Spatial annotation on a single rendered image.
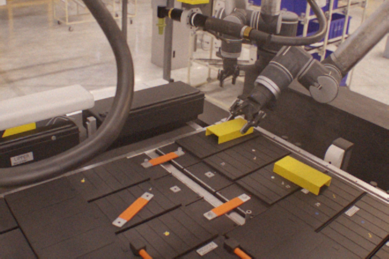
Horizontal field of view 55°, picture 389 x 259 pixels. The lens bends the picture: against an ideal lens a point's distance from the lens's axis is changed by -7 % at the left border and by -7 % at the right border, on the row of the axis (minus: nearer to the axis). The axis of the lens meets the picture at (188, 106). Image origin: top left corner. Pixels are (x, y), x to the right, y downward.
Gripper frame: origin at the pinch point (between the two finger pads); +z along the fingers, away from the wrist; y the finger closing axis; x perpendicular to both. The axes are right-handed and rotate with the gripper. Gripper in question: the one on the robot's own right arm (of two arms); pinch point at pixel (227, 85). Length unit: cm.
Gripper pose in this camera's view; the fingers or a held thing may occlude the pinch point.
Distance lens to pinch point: 214.9
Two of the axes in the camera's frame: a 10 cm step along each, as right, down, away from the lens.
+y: 7.7, -2.2, 6.0
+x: -6.4, -3.5, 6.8
